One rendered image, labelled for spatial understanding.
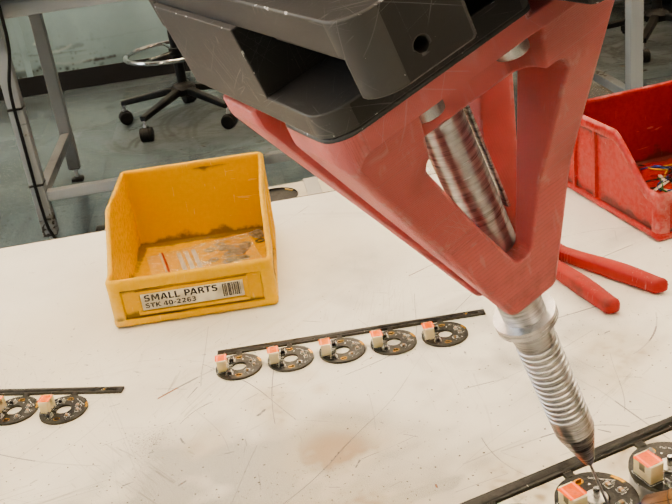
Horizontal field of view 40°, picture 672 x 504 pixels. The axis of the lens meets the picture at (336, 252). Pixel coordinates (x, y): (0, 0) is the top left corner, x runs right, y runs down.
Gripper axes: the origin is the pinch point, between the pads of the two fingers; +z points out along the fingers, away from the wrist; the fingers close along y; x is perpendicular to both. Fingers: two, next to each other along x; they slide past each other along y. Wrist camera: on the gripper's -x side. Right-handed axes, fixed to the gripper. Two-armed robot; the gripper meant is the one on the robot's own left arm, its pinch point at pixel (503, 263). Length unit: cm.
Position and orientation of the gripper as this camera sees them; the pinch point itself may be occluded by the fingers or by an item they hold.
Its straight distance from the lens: 22.7
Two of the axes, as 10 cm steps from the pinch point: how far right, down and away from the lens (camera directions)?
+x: -7.8, 5.8, -2.2
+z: 4.1, 7.5, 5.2
